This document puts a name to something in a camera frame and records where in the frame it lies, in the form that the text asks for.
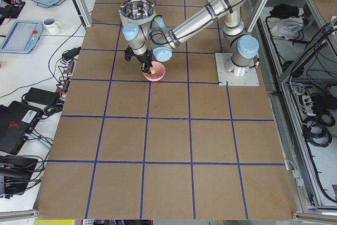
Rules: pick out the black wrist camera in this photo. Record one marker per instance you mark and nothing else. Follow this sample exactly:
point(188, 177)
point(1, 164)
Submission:
point(128, 54)

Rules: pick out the black device box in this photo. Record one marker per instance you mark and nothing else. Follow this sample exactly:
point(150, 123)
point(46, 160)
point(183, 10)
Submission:
point(16, 173)

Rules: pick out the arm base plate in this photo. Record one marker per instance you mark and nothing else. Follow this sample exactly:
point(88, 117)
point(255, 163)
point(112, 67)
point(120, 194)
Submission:
point(230, 74)

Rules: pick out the black power brick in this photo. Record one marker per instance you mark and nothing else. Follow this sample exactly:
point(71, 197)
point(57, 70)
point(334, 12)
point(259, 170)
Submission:
point(40, 96)

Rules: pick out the mint green cooking pot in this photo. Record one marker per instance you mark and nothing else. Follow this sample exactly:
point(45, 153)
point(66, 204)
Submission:
point(137, 11)

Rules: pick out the white mug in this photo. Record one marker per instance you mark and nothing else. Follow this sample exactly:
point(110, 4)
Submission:
point(53, 26)

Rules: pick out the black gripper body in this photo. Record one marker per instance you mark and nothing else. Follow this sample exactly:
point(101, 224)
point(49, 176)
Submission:
point(144, 58)

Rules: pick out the blue teach pendant near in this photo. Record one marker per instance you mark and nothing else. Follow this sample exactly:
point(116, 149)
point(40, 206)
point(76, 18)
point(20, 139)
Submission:
point(22, 37)

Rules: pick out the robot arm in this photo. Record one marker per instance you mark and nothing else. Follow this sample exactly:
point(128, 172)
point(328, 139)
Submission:
point(148, 38)

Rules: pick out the brown egg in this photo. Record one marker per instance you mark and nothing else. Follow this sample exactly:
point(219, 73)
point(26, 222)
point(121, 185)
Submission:
point(152, 71)

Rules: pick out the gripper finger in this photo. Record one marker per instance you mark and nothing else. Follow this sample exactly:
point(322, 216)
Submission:
point(149, 66)
point(144, 67)

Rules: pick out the pink bowl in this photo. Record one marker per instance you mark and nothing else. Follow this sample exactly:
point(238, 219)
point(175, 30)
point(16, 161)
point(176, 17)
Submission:
point(157, 72)

